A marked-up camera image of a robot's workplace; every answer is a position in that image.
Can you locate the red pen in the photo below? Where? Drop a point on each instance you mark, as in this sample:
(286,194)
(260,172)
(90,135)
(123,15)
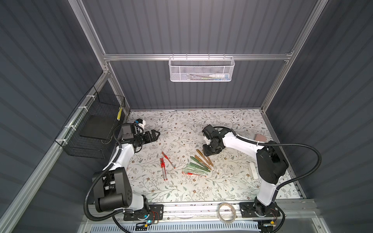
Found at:
(162,169)
(193,174)
(167,158)

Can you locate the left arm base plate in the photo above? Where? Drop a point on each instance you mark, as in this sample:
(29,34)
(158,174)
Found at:
(149,212)

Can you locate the green pen upper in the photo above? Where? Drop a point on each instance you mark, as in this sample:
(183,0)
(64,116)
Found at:
(200,164)

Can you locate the white wire mesh basket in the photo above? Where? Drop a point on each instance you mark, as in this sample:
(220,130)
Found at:
(201,68)

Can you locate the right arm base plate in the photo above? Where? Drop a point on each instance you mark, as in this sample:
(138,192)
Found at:
(250,209)

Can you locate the red pen upper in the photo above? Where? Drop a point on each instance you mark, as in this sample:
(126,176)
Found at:
(167,158)

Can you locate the red pen right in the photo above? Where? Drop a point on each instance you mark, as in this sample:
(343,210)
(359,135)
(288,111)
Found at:
(164,169)

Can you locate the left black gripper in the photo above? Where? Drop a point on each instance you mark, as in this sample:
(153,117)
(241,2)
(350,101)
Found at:
(148,137)

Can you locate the brown pen two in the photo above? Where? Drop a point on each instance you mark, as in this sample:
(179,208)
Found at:
(209,161)

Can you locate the brown pen three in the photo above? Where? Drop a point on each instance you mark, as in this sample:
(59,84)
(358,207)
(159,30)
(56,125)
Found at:
(202,162)

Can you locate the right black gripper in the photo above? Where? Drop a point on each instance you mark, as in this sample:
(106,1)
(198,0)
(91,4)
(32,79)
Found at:
(211,146)

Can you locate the floral patterned table mat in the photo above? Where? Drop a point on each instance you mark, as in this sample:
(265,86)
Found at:
(161,171)

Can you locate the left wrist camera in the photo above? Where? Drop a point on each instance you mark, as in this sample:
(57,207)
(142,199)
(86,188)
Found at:
(141,123)

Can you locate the clear tape roll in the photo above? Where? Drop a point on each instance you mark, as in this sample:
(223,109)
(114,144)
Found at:
(226,213)

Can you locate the green pen lower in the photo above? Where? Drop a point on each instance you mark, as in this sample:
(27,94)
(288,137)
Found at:
(199,172)

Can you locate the black wire basket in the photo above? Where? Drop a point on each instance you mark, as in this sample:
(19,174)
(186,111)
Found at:
(90,132)

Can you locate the brown pen one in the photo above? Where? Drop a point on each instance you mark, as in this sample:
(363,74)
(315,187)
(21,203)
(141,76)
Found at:
(202,155)

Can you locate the red pen lower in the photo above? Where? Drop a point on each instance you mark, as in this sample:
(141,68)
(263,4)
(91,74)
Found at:
(193,174)

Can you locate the pink eraser block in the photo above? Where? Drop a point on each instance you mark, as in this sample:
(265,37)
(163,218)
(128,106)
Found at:
(260,138)

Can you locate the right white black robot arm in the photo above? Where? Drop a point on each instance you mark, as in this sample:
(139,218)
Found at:
(270,160)

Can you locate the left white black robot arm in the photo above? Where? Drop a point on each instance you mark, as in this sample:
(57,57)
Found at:
(111,192)

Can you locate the white eraser stick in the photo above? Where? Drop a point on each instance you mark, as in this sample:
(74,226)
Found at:
(253,171)

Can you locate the red pen left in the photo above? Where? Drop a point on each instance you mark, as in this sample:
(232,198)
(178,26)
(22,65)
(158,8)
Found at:
(162,169)

